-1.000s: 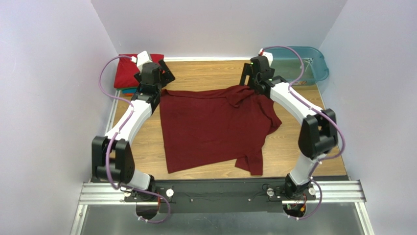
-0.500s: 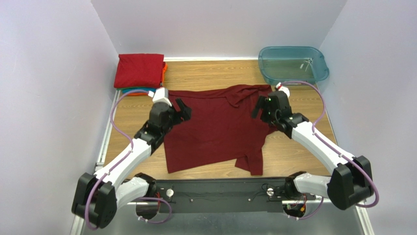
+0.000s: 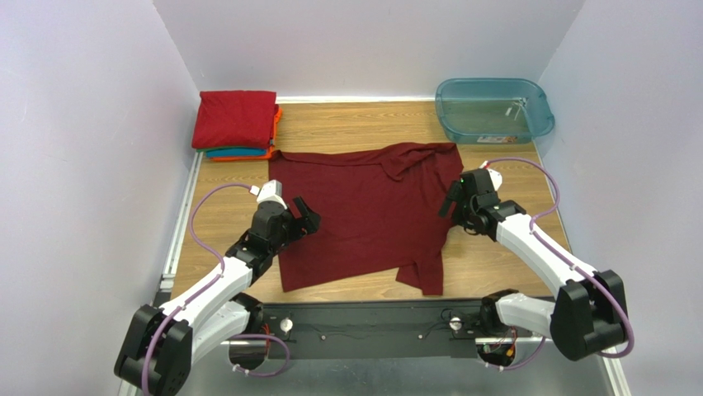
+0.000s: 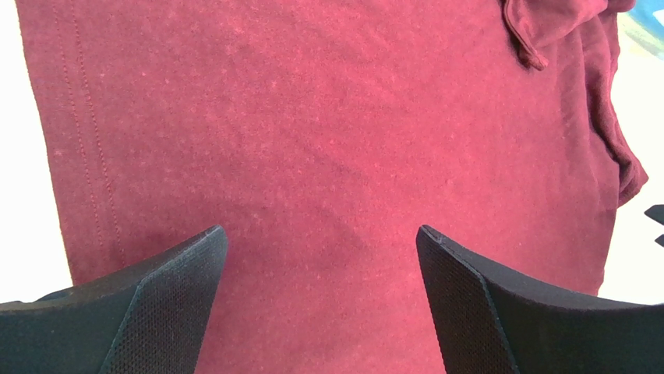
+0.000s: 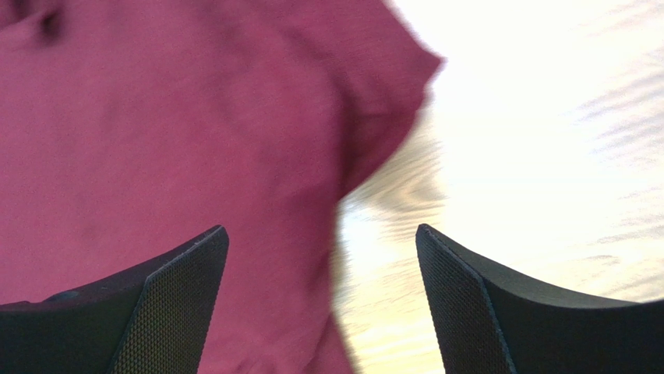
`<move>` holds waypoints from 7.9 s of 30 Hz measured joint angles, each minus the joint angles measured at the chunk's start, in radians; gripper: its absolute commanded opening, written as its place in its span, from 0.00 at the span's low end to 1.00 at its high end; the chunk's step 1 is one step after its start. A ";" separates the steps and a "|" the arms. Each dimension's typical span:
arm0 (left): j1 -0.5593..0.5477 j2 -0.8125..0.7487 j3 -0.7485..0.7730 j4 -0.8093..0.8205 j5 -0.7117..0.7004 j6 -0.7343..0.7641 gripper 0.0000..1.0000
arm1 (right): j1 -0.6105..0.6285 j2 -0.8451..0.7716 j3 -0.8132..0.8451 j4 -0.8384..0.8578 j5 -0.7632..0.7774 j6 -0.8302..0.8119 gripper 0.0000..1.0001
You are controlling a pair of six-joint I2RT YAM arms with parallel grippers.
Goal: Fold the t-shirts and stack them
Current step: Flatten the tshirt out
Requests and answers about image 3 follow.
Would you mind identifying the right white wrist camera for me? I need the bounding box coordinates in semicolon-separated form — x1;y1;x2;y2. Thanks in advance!
479;161;503;191

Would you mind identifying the folded red t shirt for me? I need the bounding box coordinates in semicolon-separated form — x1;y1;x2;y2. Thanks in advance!
191;90;277;149

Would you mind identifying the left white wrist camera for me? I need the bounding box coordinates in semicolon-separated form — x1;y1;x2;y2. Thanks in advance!
248;180;288;210

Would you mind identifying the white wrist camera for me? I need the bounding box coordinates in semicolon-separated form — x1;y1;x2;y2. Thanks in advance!
248;180;288;210
479;161;503;191

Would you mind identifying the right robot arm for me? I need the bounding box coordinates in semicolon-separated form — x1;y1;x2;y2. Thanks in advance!
439;165;634;361

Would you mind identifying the teal plastic bin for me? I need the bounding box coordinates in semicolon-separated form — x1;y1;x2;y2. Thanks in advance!
435;78;555;144

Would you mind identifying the folded teal t shirt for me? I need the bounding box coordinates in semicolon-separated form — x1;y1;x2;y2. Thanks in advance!
204;146;271;158

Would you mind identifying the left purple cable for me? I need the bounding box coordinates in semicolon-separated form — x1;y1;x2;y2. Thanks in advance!
139;182;292;396

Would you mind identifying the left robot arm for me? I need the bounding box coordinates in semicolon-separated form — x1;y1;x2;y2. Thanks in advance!
113;197;321;395

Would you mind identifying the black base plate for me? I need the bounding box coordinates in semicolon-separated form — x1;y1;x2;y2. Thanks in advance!
152;295;589;370

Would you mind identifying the maroon t shirt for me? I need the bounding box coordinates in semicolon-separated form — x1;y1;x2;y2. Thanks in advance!
269;143;464;296

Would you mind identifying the folded green t shirt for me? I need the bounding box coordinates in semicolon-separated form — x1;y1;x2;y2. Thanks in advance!
196;145;232;153

